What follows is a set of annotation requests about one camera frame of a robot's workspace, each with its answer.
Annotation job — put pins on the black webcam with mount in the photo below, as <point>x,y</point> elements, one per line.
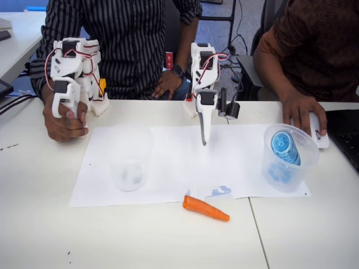
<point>232,110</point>

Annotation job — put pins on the white follower robot arm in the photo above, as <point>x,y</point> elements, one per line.
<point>203,75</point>

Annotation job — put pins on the black office chair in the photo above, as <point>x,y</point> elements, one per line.
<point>249,75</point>

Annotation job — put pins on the person in striped shirt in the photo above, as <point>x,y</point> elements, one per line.
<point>126,42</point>

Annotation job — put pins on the black wheeled stand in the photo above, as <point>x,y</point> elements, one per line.
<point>231,28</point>

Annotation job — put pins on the left hand of striped-shirt person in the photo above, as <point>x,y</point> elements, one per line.
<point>168,84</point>

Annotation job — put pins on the blue plastic bottle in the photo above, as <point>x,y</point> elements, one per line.
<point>283,145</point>

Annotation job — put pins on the yellow table clamp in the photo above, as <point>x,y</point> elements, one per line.
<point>102,85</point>

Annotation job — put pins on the right hand of striped-shirt person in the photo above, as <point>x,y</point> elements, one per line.
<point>60,129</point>

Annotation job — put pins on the hand of brown-shirt person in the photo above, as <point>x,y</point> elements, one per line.
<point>300,109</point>

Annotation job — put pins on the bare forearm brown-shirt person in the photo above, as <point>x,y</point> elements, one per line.
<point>272,70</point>

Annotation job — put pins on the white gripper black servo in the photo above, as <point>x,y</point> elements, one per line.
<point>203,114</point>

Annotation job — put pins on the white computer mouse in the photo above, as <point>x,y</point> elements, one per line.
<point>322,141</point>

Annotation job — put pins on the clear plastic cup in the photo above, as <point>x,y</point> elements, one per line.
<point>129,179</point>

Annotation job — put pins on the clear plastic tub with rim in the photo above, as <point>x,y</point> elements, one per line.
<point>289,183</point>

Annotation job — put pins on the black tablet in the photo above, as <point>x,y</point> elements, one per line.
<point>4,88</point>

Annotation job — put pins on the dark phone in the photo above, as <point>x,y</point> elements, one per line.
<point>4,35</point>

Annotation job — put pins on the black laptop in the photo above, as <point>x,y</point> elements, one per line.
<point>347,134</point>

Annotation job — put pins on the white paper sheet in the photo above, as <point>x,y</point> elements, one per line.
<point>174,168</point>

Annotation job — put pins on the right forearm in striped sleeve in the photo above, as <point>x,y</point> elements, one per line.
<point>39,78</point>

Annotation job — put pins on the small orange blue floor object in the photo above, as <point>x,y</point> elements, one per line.
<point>235,76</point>

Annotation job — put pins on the person in brown shirt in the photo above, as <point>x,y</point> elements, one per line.
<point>322,50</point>

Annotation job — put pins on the white leader robot arm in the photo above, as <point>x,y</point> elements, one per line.
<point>67,64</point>

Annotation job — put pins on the red and white box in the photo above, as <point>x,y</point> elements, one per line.
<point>170,60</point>

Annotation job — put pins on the bare left forearm striped-shirt person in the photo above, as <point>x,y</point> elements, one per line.
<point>186,45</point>

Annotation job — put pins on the orange carrot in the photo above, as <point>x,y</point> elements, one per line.
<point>202,208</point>

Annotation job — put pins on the black smartwatch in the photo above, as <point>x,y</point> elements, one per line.
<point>178,70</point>

